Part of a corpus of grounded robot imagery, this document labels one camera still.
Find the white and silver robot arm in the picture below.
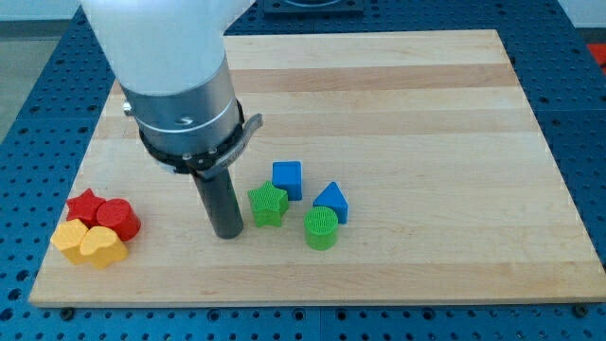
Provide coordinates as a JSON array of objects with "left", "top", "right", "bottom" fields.
[{"left": 80, "top": 0, "right": 262, "bottom": 179}]

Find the green star block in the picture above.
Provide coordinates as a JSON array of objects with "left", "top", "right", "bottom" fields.
[{"left": 247, "top": 181, "right": 289, "bottom": 227}]

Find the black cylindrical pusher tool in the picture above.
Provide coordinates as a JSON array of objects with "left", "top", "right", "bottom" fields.
[{"left": 193, "top": 170, "right": 243, "bottom": 239}]

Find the blue triangular prism block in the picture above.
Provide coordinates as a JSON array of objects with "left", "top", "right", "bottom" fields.
[{"left": 312, "top": 182, "right": 349, "bottom": 224}]

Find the red star block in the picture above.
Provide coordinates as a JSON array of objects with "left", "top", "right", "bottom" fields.
[{"left": 66, "top": 188, "right": 106, "bottom": 227}]

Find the green cylinder block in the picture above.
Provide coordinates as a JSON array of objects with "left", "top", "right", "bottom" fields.
[{"left": 304, "top": 206, "right": 339, "bottom": 251}]

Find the yellow heart block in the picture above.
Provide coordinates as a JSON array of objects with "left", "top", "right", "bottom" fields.
[{"left": 80, "top": 226, "right": 129, "bottom": 269}]

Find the yellow hexagon block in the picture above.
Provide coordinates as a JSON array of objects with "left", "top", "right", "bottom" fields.
[{"left": 50, "top": 219, "right": 89, "bottom": 265}]

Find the wooden board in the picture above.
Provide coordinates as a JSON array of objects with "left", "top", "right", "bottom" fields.
[{"left": 29, "top": 30, "right": 605, "bottom": 308}]

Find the blue cube block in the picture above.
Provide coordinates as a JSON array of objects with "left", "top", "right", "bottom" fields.
[{"left": 272, "top": 161, "right": 303, "bottom": 201}]

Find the red cylinder block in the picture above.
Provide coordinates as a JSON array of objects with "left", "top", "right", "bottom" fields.
[{"left": 96, "top": 198, "right": 141, "bottom": 242}]

